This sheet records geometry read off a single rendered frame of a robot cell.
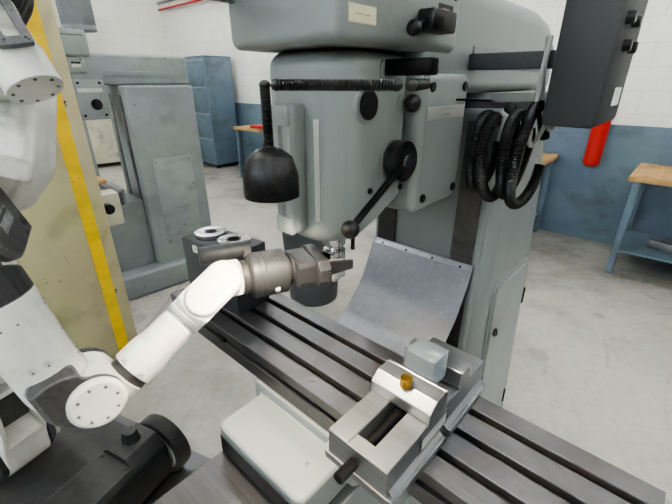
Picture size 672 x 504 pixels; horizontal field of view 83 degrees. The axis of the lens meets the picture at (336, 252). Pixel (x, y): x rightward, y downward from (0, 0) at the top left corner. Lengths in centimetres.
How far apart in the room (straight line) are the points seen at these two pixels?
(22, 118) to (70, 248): 169
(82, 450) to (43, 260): 114
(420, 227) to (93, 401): 84
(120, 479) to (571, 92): 137
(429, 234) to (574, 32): 57
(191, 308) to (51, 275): 176
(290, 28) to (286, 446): 78
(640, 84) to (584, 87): 401
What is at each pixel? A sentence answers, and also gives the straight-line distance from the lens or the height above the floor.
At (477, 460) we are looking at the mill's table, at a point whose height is 99.
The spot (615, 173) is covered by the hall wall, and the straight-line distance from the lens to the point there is 482.
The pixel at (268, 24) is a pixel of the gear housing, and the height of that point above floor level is 166.
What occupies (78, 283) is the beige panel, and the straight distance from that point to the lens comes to 245.
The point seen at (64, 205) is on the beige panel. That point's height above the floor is 103.
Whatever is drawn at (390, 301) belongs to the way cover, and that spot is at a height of 100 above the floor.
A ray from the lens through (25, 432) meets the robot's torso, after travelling 136.
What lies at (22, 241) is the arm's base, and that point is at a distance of 66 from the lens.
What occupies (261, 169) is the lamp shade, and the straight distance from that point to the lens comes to 48.
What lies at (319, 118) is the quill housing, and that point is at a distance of 63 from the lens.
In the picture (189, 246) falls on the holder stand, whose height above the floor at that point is 115.
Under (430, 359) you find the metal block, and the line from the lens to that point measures 73.
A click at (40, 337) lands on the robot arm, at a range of 66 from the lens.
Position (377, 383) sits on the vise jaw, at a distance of 74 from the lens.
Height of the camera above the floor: 158
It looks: 24 degrees down
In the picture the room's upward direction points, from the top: straight up
